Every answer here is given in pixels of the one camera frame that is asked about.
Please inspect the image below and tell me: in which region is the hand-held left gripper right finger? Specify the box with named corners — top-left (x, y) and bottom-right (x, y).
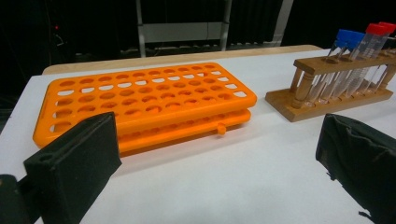
top-left (315, 112), bottom-right (396, 224)

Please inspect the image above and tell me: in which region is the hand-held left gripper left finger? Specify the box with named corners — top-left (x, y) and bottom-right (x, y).
top-left (22, 111), bottom-right (123, 224)

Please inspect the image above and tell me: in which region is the wooden test tube rack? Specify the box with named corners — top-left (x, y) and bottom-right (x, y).
top-left (264, 48), bottom-right (396, 123)

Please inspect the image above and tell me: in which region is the blue-capped test tube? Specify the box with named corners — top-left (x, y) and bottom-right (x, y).
top-left (304, 28), bottom-right (354, 106)
top-left (318, 30), bottom-right (366, 105)

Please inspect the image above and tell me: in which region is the orange plastic tube rack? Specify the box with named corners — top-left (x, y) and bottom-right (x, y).
top-left (32, 62), bottom-right (259, 155)

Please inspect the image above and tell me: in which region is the red-capped test tube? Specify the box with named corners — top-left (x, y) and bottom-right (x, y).
top-left (358, 21), bottom-right (396, 96)
top-left (344, 22), bottom-right (389, 98)

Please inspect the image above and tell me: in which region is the grey metal stand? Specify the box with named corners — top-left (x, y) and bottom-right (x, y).
top-left (134, 0), bottom-right (295, 59)

